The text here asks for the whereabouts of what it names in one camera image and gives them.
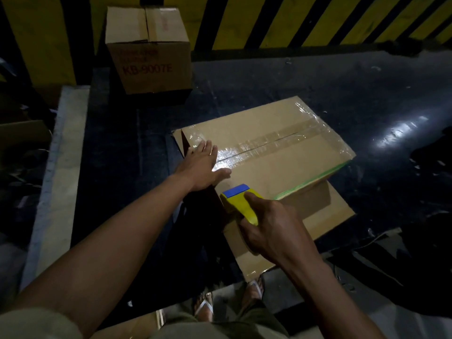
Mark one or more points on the large taped cardboard box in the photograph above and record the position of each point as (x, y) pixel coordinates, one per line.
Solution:
(282, 155)

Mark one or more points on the person's right hand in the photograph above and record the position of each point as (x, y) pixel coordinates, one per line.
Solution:
(275, 232)

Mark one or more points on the person's left hand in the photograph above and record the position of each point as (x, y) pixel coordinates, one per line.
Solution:
(197, 172)

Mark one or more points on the person's left sandal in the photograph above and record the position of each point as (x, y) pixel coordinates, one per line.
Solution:
(204, 307)

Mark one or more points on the small printed cardboard box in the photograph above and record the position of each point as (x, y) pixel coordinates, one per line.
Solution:
(150, 52)

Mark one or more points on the person's right thumb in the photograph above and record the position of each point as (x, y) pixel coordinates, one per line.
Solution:
(255, 201)

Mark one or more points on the person's left thumb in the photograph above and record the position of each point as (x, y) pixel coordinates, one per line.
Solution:
(222, 174)

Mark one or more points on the person's grey shirt sleeve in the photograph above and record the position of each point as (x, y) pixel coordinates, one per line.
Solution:
(35, 326)

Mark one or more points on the flat brown cardboard piece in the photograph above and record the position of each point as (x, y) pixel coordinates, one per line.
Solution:
(21, 134)

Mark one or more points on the person's right sandal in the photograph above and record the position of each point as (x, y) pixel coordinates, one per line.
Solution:
(255, 287)

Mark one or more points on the yellow and blue tape dispenser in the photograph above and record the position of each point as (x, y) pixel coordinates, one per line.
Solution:
(238, 202)

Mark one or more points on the person's sandal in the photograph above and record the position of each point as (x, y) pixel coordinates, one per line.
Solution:
(204, 307)
(255, 287)

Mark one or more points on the person's left forearm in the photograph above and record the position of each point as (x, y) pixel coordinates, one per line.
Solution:
(116, 243)

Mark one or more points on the grey concrete ledge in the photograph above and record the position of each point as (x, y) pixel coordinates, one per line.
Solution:
(60, 187)

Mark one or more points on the person's olive shorts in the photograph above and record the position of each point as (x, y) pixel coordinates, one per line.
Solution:
(226, 324)

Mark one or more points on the person's right forearm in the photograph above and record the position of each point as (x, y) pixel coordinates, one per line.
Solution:
(328, 300)

